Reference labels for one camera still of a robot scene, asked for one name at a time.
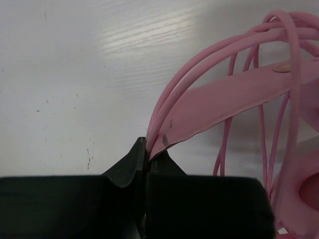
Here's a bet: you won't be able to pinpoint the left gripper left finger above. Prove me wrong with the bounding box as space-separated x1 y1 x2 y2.
102 137 147 239

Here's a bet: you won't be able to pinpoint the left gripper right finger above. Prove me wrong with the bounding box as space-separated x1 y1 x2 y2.
146 152 275 239

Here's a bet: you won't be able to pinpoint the pink headphones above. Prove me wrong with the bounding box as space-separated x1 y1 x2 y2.
147 14 319 239

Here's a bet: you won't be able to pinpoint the pink headphone cable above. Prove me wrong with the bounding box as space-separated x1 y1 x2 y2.
212 9 319 195

